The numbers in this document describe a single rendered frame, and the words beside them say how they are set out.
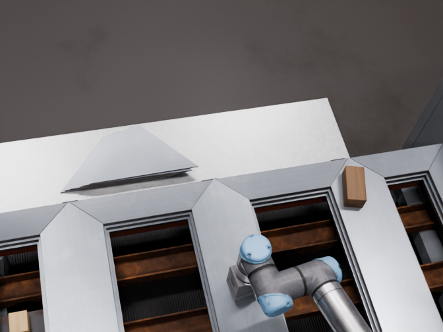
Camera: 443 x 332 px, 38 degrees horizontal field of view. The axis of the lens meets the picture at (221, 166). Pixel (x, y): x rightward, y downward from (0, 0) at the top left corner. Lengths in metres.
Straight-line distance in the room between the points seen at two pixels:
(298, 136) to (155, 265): 0.67
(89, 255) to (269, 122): 0.80
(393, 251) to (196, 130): 0.77
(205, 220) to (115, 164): 0.37
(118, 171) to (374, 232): 0.82
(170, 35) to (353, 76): 0.99
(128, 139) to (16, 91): 1.27
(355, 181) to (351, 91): 1.44
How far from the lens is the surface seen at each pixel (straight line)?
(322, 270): 1.62
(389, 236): 2.03
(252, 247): 1.58
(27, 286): 2.09
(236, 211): 1.97
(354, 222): 2.02
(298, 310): 2.06
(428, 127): 2.42
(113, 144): 2.17
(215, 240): 1.92
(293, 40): 3.58
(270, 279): 1.57
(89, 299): 1.86
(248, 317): 1.84
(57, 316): 1.85
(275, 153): 2.22
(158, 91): 3.28
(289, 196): 2.03
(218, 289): 1.86
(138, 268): 2.07
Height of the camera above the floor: 2.60
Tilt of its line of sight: 58 degrees down
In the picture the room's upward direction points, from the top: 9 degrees clockwise
